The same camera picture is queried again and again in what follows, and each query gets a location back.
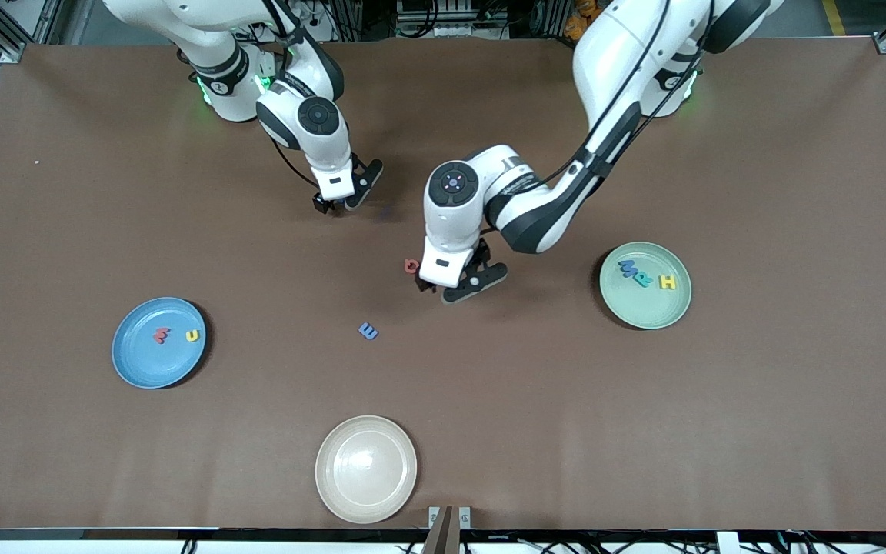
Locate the pale green round plate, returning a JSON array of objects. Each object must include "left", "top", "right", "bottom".
[{"left": 599, "top": 242, "right": 692, "bottom": 330}]

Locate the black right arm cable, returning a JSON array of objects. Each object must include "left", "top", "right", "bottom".
[{"left": 269, "top": 137, "right": 318, "bottom": 190}]

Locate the blue round plate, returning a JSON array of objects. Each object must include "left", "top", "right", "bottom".
[{"left": 112, "top": 297, "right": 207, "bottom": 389}]

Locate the grey control box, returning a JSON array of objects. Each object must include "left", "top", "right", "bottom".
[{"left": 395, "top": 0, "right": 509, "bottom": 39}]

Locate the white power strip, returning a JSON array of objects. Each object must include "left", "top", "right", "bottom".
[{"left": 289, "top": 0, "right": 336, "bottom": 41}]

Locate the beige round plate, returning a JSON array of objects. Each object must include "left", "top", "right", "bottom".
[{"left": 315, "top": 415, "right": 418, "bottom": 525}]

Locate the pile of orange objects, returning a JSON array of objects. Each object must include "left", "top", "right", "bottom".
[{"left": 564, "top": 0, "right": 605, "bottom": 39}]

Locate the metal table edge bracket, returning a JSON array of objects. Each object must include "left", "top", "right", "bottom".
[{"left": 421, "top": 506, "right": 472, "bottom": 554}]

